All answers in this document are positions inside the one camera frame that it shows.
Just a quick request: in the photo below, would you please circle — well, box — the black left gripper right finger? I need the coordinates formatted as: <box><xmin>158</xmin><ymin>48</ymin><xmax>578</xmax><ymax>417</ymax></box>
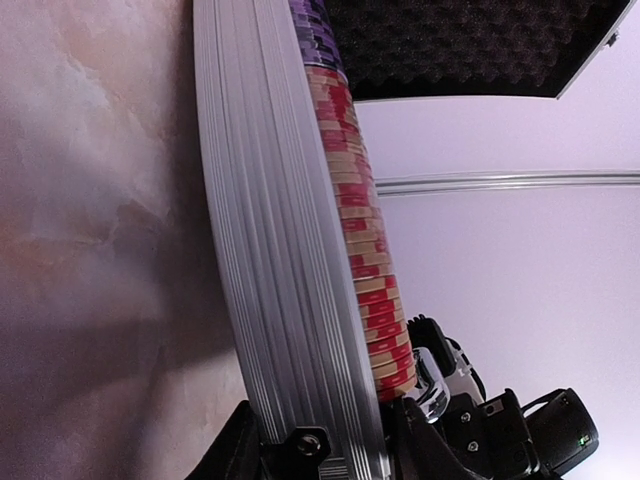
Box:
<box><xmin>380</xmin><ymin>397</ymin><xmax>479</xmax><ymax>480</ymax></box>

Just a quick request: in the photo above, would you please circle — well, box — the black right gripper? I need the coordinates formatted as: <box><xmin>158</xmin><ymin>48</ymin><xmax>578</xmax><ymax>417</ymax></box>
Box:
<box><xmin>439</xmin><ymin>389</ymin><xmax>540</xmax><ymax>479</ymax></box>

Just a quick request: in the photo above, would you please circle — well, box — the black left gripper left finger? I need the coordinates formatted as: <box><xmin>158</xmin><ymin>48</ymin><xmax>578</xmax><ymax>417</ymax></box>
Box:
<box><xmin>185</xmin><ymin>400</ymin><xmax>261</xmax><ymax>480</ymax></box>

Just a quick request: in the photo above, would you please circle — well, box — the aluminium poker set case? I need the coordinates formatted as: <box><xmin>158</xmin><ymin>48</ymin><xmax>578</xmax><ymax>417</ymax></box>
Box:
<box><xmin>193</xmin><ymin>1</ymin><xmax>639</xmax><ymax>479</ymax></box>

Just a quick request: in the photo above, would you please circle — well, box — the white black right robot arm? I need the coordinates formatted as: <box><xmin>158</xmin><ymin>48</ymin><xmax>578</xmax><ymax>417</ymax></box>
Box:
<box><xmin>436</xmin><ymin>388</ymin><xmax>599</xmax><ymax>479</ymax></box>

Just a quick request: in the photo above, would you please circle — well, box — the left chip row in case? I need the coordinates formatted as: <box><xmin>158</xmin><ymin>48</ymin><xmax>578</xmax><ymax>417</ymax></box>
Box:
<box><xmin>289</xmin><ymin>1</ymin><xmax>416</xmax><ymax>403</ymax></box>

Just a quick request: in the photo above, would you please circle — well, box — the right aluminium frame post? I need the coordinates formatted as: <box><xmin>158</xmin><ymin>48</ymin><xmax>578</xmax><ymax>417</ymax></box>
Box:
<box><xmin>375</xmin><ymin>170</ymin><xmax>639</xmax><ymax>198</ymax></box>

